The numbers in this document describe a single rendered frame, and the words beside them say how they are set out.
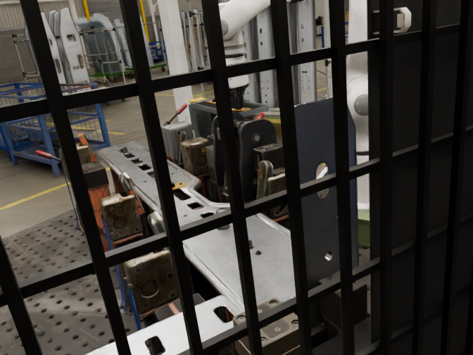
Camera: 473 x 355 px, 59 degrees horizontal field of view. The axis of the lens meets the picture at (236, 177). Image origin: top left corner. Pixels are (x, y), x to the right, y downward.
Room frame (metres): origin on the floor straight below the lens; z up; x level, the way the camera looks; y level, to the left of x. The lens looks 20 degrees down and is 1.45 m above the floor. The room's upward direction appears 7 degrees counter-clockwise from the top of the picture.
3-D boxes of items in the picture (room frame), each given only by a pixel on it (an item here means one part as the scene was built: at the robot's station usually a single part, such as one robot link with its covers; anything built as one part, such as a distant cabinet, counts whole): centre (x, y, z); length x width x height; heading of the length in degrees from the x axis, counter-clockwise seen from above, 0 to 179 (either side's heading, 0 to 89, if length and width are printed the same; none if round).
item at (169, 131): (1.56, 0.20, 0.90); 0.13 x 0.10 x 0.41; 117
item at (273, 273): (1.20, 0.21, 1.00); 1.38 x 0.22 x 0.02; 27
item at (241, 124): (1.19, -0.03, 0.94); 0.18 x 0.13 x 0.49; 27
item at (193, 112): (1.78, 0.12, 0.92); 0.08 x 0.08 x 0.44; 27
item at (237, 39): (1.43, -0.04, 1.44); 0.09 x 0.08 x 0.13; 166
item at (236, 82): (1.44, -0.04, 1.30); 0.10 x 0.07 x 0.11; 135
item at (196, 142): (1.40, 0.13, 0.89); 0.13 x 0.11 x 0.38; 117
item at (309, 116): (0.53, -0.12, 1.17); 0.12 x 0.01 x 0.34; 117
